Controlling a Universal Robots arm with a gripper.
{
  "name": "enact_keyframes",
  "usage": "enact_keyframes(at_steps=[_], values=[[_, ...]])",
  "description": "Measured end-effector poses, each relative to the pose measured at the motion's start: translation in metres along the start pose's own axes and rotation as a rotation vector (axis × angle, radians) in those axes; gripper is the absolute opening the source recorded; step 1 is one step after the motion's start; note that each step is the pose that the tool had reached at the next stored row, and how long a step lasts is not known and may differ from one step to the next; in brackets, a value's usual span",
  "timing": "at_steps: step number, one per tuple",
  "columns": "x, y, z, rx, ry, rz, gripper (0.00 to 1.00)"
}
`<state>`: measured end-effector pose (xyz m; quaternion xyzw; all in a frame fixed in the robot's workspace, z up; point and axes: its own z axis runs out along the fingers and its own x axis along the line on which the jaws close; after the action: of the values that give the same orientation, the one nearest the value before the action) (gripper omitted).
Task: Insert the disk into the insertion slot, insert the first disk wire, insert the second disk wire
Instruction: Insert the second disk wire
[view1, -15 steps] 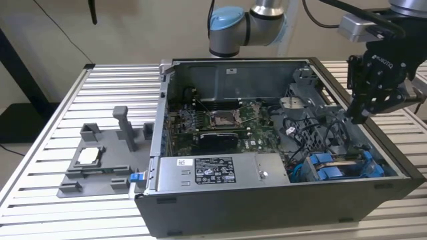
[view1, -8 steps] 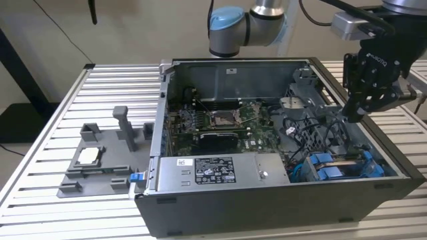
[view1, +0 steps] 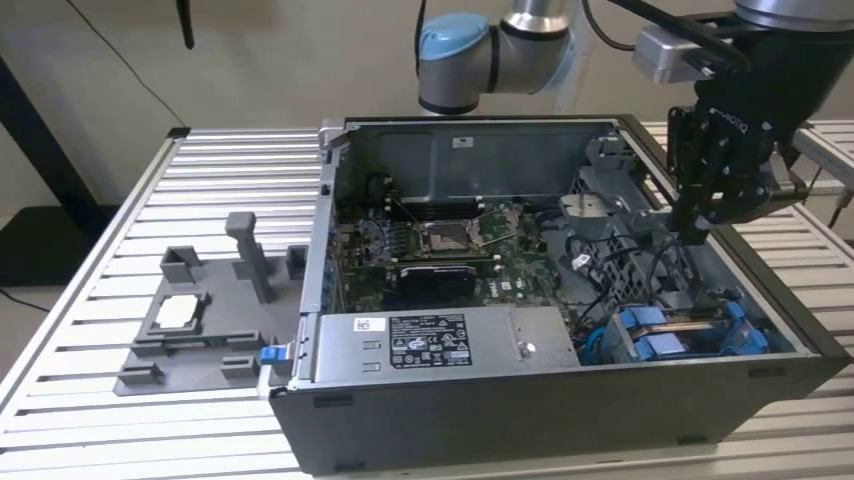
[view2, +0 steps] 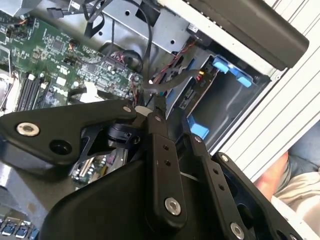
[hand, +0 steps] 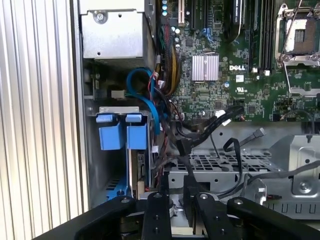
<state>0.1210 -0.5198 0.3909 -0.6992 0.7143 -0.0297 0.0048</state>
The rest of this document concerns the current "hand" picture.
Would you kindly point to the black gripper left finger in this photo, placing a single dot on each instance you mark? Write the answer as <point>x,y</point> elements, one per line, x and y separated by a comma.
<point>157,215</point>

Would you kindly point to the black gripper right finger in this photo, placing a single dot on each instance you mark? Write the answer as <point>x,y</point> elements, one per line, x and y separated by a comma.
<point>212,217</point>

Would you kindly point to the hard disk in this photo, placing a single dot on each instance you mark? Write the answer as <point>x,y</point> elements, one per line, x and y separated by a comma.
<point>110,137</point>

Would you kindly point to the grey metal disk bay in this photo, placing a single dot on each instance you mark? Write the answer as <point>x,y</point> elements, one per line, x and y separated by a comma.
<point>105,170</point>

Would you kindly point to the black RAM slot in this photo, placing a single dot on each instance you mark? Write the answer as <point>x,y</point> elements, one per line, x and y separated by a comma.
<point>271,35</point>
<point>262,35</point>
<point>266,35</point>
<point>253,35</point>

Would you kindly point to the black expansion slot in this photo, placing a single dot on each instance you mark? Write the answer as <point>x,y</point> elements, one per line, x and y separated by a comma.
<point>203,13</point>
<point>193,15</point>

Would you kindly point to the white expansion slot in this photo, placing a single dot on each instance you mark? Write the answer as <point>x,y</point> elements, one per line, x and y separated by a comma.
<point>181,12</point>

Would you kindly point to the silver open PC case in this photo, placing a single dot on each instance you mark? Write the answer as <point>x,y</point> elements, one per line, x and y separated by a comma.
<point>225,132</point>

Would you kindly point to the green Dell motherboard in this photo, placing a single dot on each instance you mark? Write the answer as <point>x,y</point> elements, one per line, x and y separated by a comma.
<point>250,95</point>

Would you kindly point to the silver finned chipset heatsink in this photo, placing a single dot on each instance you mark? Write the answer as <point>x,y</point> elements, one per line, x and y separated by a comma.
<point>205,67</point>

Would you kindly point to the silver metal drive box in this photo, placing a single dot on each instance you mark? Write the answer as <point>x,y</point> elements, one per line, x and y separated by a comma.
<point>112,37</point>

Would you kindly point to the black curved air shroud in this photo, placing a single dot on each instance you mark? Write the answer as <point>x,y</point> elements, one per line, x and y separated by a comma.
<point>233,20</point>

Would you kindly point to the thin metal locking lever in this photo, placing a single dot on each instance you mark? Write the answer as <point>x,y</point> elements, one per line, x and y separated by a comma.
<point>291,28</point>

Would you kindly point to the CPU socket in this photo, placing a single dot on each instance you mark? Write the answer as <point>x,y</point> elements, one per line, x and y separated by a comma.
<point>302,32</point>

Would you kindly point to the silver metal cage bracket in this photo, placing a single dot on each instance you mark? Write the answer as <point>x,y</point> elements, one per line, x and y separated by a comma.
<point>300,160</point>

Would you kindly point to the metal socket cover frame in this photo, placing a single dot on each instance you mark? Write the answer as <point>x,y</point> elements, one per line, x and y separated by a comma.
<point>305,91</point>

